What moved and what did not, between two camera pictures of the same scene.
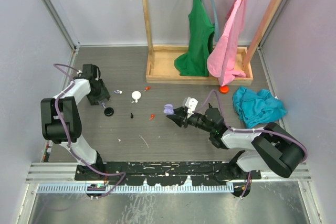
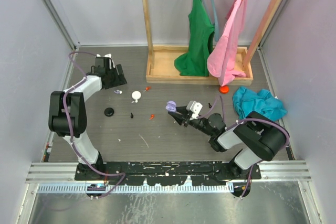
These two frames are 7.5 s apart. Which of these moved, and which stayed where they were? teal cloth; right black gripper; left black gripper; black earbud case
Moved: left black gripper
Stayed: teal cloth; black earbud case; right black gripper
